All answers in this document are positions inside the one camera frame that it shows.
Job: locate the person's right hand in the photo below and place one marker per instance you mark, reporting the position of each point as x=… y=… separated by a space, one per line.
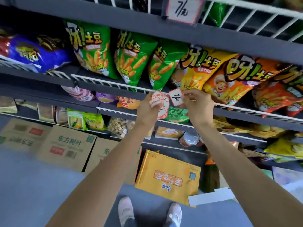
x=202 y=108

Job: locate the person's left hand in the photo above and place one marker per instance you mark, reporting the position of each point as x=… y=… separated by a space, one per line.
x=146 y=113

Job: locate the stack of red-bordered price tags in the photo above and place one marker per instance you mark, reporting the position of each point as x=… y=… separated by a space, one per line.
x=163 y=111

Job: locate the single red-bordered white label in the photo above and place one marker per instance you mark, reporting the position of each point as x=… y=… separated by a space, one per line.
x=176 y=98
x=184 y=9

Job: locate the dark grey metal shelf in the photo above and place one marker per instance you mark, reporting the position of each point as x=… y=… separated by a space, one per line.
x=118 y=18

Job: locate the person's right forearm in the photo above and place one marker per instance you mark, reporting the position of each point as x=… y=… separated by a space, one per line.
x=243 y=182

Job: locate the person's left forearm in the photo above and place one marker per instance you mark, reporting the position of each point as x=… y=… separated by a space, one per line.
x=99 y=186

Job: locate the clear plastic label holder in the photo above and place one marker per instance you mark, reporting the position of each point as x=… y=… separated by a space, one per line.
x=163 y=7

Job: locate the small orange snack bag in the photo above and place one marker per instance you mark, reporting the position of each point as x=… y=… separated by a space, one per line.
x=127 y=103

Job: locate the small green snack bag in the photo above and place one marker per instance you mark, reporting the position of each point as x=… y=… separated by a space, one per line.
x=176 y=115

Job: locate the small yellow snack bag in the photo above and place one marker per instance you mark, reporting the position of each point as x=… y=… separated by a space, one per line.
x=225 y=125
x=267 y=131

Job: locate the clear yellow snack packet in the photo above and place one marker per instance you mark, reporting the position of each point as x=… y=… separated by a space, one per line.
x=169 y=133

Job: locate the clear nut bag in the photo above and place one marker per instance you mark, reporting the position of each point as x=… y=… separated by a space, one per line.
x=118 y=127

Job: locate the metal food can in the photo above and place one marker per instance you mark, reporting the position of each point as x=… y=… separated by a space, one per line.
x=189 y=139

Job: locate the small yellow potato stick bag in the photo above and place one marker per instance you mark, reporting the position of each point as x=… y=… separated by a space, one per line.
x=196 y=68

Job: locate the small purple snack bag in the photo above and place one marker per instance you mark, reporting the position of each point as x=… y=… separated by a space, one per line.
x=105 y=98

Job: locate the small orange potato stick bag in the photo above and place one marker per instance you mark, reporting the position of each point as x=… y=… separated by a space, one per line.
x=236 y=80

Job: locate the small green potato stick bag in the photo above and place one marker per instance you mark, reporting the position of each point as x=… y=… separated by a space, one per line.
x=163 y=66
x=132 y=59
x=92 y=51

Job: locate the green snack packet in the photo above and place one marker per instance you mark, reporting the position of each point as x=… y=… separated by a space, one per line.
x=75 y=120
x=94 y=121

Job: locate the yellow cardboard box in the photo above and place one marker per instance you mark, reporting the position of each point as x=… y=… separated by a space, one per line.
x=165 y=177

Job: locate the dark green box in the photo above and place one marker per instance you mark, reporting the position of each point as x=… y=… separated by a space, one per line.
x=210 y=178

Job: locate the pink striped snack bag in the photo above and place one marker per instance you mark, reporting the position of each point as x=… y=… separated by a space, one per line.
x=78 y=93

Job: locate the small red-orange snack bag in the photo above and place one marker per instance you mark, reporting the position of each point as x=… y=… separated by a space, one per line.
x=274 y=96

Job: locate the long white plastic strip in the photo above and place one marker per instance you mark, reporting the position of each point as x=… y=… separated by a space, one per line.
x=210 y=198

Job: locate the row of yellow snack bags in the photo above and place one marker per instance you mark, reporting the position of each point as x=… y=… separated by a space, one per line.
x=284 y=148

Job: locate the flat purple-print cardboard box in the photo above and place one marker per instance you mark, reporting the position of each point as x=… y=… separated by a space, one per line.
x=286 y=176

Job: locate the blue white red snack bag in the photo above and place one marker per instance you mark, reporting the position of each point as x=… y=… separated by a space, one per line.
x=40 y=54

